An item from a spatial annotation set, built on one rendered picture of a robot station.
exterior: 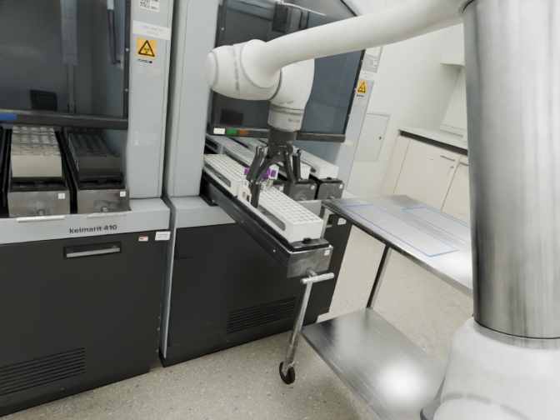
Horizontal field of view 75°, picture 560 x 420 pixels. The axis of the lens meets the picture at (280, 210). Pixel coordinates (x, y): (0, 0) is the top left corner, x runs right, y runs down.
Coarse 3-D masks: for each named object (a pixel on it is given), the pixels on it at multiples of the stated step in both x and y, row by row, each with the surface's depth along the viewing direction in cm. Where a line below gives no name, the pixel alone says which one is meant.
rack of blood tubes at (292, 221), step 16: (240, 192) 110; (272, 192) 108; (256, 208) 104; (272, 208) 96; (288, 208) 99; (304, 208) 100; (272, 224) 96; (288, 224) 90; (304, 224) 90; (320, 224) 93; (288, 240) 90
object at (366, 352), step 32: (352, 224) 113; (384, 224) 112; (416, 224) 118; (448, 224) 123; (384, 256) 157; (416, 256) 95; (448, 256) 98; (352, 320) 154; (384, 320) 158; (288, 352) 147; (320, 352) 133; (352, 352) 136; (384, 352) 139; (416, 352) 142; (352, 384) 122; (384, 384) 124; (416, 384) 127; (384, 416) 112; (416, 416) 114
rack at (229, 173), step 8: (208, 160) 128; (216, 160) 131; (224, 160) 132; (232, 160) 134; (208, 168) 133; (216, 168) 123; (224, 168) 122; (232, 168) 124; (240, 168) 125; (216, 176) 130; (224, 176) 118; (232, 176) 116; (240, 176) 117; (224, 184) 119; (232, 184) 114; (232, 192) 114
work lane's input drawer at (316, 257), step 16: (208, 176) 127; (208, 192) 126; (224, 192) 118; (224, 208) 116; (240, 208) 108; (240, 224) 108; (256, 224) 100; (256, 240) 100; (272, 240) 93; (304, 240) 92; (320, 240) 94; (272, 256) 94; (288, 256) 88; (304, 256) 90; (320, 256) 93; (288, 272) 89; (304, 272) 92
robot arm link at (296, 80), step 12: (312, 60) 89; (288, 72) 86; (300, 72) 88; (312, 72) 91; (288, 84) 87; (300, 84) 89; (276, 96) 88; (288, 96) 89; (300, 96) 91; (300, 108) 93
